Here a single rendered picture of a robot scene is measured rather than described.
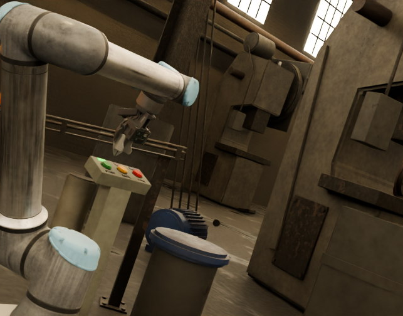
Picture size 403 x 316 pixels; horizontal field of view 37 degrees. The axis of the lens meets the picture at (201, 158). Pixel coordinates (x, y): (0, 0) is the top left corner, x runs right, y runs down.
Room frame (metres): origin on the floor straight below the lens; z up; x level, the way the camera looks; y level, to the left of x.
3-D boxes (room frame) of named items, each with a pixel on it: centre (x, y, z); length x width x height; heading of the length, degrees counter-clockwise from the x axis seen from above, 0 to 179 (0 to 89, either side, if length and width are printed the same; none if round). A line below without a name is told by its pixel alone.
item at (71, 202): (2.32, 0.40, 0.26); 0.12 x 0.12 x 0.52
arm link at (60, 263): (1.62, 0.25, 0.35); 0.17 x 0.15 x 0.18; 66
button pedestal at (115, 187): (2.23, 0.26, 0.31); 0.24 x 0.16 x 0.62; 135
